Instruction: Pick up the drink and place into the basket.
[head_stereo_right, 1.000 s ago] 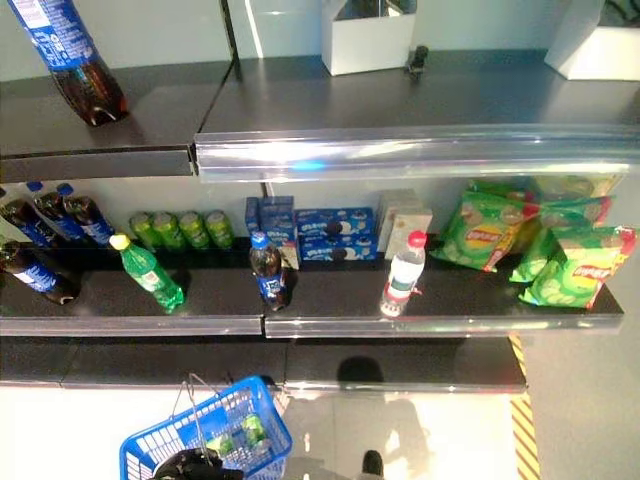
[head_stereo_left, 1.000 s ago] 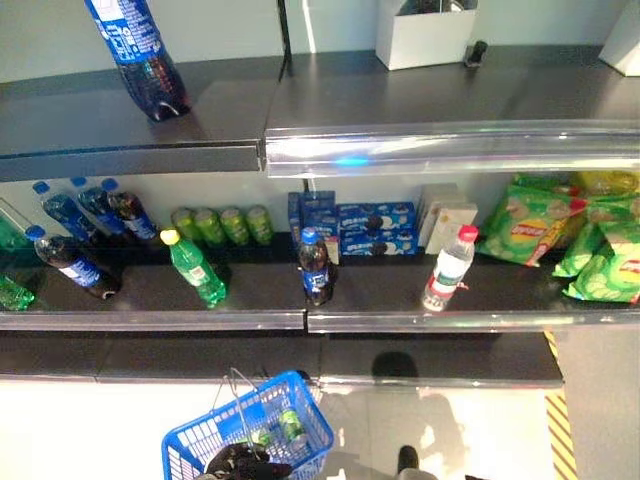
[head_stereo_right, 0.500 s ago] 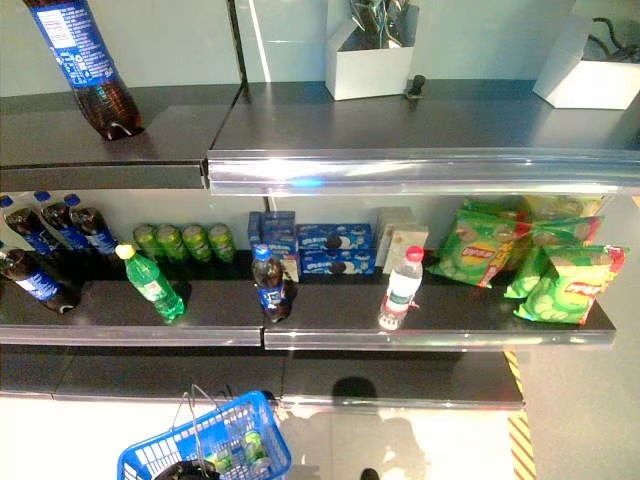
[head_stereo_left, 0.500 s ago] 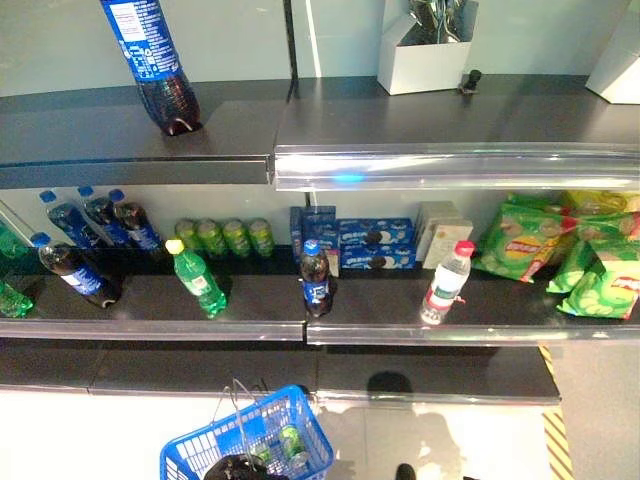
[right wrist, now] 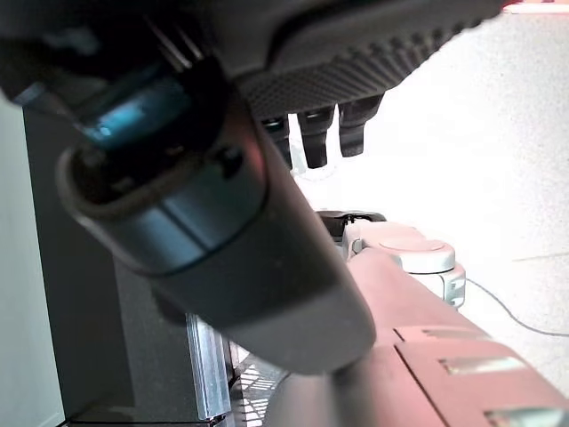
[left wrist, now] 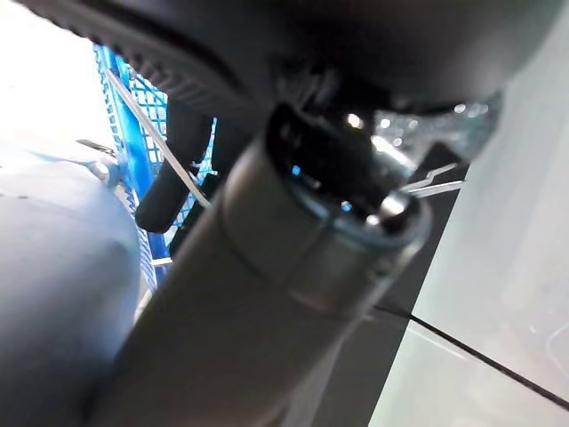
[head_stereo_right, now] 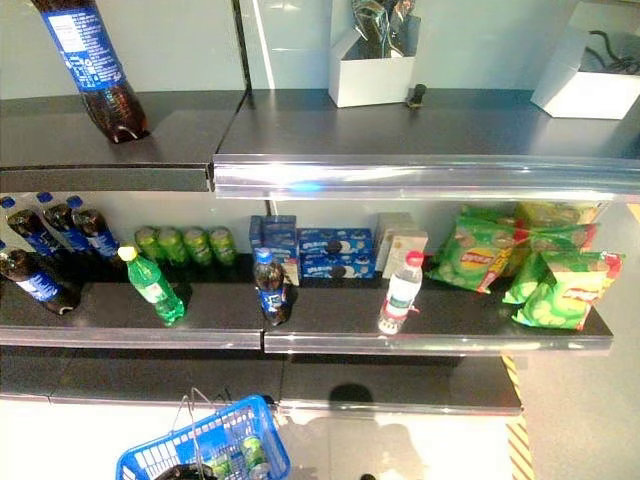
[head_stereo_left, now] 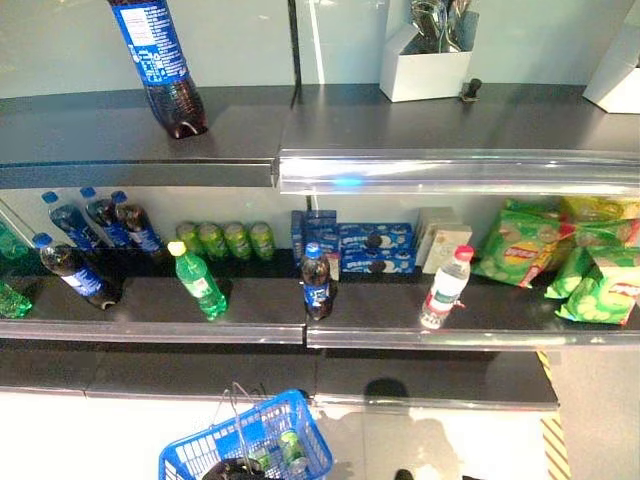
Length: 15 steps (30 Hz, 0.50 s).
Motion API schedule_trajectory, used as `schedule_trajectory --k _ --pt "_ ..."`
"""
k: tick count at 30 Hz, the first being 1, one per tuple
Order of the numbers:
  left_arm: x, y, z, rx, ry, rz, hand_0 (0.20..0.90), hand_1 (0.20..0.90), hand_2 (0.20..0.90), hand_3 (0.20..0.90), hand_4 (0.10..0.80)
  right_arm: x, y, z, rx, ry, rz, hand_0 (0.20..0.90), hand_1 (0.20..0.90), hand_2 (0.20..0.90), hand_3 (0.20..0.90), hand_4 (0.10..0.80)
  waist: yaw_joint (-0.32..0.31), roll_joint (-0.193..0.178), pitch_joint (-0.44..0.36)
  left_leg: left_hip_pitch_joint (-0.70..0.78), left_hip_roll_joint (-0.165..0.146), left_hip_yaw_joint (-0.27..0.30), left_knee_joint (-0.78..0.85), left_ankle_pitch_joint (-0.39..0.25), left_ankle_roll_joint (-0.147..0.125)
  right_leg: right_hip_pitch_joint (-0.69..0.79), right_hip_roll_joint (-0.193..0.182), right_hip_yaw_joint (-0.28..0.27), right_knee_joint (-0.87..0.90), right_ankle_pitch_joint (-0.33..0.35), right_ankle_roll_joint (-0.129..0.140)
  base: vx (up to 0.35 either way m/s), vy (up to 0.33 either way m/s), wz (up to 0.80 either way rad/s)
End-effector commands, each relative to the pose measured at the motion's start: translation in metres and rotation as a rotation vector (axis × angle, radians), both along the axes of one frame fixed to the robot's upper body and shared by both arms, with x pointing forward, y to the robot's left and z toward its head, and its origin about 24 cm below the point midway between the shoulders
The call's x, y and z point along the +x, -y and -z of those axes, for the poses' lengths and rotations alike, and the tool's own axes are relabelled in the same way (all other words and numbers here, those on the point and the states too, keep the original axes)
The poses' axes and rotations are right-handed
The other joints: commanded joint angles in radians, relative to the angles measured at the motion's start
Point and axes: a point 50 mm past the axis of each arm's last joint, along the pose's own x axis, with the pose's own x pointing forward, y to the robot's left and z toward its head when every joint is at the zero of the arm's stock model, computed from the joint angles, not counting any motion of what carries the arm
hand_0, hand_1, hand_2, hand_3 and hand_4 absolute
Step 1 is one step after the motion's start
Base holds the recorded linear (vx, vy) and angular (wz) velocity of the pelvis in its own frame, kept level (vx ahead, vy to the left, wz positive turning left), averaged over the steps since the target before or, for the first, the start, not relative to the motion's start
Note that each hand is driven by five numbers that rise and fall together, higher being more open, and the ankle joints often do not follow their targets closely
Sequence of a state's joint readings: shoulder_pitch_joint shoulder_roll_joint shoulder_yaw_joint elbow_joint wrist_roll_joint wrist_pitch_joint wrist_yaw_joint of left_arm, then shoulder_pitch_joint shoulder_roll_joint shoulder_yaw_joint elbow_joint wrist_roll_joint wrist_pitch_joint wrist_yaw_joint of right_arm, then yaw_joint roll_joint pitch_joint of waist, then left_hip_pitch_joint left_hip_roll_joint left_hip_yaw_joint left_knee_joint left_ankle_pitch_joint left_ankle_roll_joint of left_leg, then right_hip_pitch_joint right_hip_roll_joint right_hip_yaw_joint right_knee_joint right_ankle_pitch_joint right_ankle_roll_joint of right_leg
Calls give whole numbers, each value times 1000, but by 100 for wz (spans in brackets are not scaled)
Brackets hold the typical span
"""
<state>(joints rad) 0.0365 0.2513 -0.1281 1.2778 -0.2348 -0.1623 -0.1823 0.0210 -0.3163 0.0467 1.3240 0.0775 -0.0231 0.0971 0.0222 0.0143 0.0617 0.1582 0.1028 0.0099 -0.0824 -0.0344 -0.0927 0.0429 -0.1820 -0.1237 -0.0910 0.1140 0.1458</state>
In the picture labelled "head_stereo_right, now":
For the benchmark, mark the small beige card box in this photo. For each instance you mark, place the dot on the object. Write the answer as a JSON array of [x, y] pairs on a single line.
[[292, 273]]

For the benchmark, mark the open white cardboard box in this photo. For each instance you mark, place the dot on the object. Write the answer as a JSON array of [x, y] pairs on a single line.
[[370, 80], [590, 95]]

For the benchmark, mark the clear water bottle red cap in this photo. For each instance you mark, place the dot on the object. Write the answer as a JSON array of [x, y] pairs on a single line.
[[400, 295]]

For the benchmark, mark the large Pepsi cola bottle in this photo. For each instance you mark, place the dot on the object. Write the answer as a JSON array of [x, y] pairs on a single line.
[[90, 60]]

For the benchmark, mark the small black gadget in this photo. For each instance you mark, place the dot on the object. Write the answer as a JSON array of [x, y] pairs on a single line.
[[416, 97]]

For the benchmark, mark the white carton box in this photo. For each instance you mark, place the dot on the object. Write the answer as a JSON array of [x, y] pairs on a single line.
[[390, 225]]

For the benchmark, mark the blue plastic shopping basket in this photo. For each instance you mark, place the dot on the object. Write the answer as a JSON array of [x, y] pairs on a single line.
[[150, 455]]

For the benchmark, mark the small blue Oreo box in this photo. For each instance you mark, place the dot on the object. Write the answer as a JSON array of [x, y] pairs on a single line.
[[280, 235], [255, 232]]

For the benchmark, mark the silver foil bag bundle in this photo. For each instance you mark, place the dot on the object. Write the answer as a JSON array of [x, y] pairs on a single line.
[[380, 25]]

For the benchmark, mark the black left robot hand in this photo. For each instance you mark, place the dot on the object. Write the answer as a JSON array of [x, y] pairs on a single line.
[[182, 472]]

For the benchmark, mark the green Sprite bottle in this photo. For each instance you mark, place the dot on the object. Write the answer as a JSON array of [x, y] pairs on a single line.
[[152, 290]]

